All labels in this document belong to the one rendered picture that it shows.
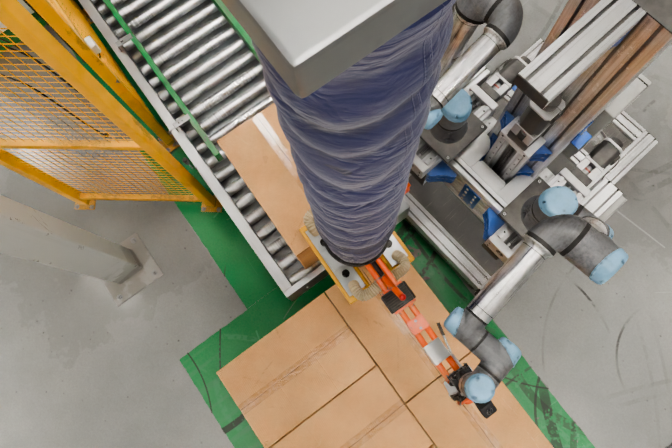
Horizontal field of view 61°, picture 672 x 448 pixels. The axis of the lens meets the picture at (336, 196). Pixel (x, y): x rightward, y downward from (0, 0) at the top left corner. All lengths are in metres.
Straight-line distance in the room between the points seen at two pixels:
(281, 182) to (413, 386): 1.06
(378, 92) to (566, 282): 2.84
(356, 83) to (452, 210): 2.52
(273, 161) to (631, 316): 2.11
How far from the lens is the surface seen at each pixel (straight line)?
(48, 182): 3.26
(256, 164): 2.39
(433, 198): 3.10
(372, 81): 0.60
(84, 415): 3.54
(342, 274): 2.08
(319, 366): 2.65
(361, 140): 0.74
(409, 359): 2.65
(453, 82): 1.83
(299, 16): 0.37
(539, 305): 3.33
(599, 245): 1.70
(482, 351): 1.69
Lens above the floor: 3.19
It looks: 75 degrees down
